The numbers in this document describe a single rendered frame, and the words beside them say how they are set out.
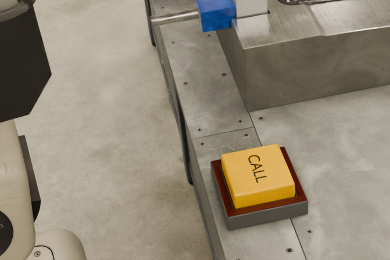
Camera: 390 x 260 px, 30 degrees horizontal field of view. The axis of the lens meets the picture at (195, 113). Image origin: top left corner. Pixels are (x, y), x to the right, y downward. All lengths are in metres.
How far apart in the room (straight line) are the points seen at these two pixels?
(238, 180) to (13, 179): 0.26
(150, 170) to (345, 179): 1.21
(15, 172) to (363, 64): 0.40
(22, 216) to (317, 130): 0.35
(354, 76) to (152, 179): 1.12
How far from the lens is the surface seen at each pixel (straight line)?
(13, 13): 0.67
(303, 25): 0.81
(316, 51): 0.81
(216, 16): 0.82
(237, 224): 0.71
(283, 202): 0.71
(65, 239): 1.44
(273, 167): 0.72
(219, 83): 0.88
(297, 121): 0.82
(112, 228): 1.81
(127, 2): 2.60
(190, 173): 1.83
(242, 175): 0.71
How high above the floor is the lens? 1.34
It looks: 40 degrees down
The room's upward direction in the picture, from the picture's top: 7 degrees counter-clockwise
